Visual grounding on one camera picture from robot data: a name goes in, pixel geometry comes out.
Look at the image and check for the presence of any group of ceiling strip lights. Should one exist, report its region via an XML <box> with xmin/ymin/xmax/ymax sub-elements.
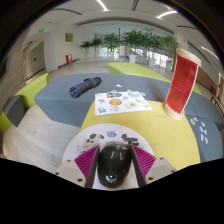
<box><xmin>96</xmin><ymin>0</ymin><xmax>221</xmax><ymax>61</ymax></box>

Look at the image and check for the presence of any group of small stickers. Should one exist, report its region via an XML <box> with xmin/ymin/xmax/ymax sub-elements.
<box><xmin>188</xmin><ymin>116</ymin><xmax>210</xmax><ymax>145</ymax></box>

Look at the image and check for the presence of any grey cube seat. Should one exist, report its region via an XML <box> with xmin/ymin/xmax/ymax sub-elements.
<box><xmin>2</xmin><ymin>94</ymin><xmax>26</xmax><ymax>128</ymax></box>

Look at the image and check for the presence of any brown wall plaque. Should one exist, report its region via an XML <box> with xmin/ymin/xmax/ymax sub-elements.
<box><xmin>64</xmin><ymin>32</ymin><xmax>74</xmax><ymax>43</ymax></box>

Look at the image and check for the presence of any dark folded umbrella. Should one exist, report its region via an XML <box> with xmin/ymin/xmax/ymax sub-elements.
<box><xmin>68</xmin><ymin>76</ymin><xmax>102</xmax><ymax>99</ymax></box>

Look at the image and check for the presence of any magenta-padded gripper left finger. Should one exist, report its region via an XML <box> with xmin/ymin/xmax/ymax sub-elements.
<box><xmin>54</xmin><ymin>144</ymin><xmax>101</xmax><ymax>189</ymax></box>

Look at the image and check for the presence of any round white puppy mouse pad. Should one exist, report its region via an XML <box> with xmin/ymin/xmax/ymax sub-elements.
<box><xmin>61</xmin><ymin>123</ymin><xmax>155</xmax><ymax>192</ymax></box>

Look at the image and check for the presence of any wooden bench black frame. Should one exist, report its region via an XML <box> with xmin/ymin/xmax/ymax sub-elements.
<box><xmin>209</xmin><ymin>94</ymin><xmax>224</xmax><ymax>118</ymax></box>

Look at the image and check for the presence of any white sticker sheet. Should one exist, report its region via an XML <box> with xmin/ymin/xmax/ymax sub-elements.
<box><xmin>94</xmin><ymin>90</ymin><xmax>153</xmax><ymax>117</ymax></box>

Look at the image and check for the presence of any dark doorway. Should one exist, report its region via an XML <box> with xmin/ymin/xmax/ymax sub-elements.
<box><xmin>29</xmin><ymin>44</ymin><xmax>46</xmax><ymax>76</ymax></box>

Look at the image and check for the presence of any black computer mouse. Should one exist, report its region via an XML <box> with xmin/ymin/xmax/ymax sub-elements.
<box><xmin>96</xmin><ymin>143</ymin><xmax>133</xmax><ymax>189</ymax></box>

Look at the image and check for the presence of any lime green angled bench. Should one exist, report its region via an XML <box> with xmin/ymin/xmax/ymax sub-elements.
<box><xmin>0</xmin><ymin>72</ymin><xmax>50</xmax><ymax>133</ymax></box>

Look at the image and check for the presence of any group of potted plants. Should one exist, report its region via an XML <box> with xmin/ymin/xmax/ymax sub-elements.
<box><xmin>79</xmin><ymin>28</ymin><xmax>183</xmax><ymax>72</ymax></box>

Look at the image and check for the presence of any long grey upholstered bench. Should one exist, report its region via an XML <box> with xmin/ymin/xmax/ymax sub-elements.
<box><xmin>33</xmin><ymin>73</ymin><xmax>178</xmax><ymax>128</ymax></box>

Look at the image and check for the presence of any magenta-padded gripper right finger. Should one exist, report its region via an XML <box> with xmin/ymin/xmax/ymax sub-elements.
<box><xmin>129</xmin><ymin>144</ymin><xmax>177</xmax><ymax>188</ymax></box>

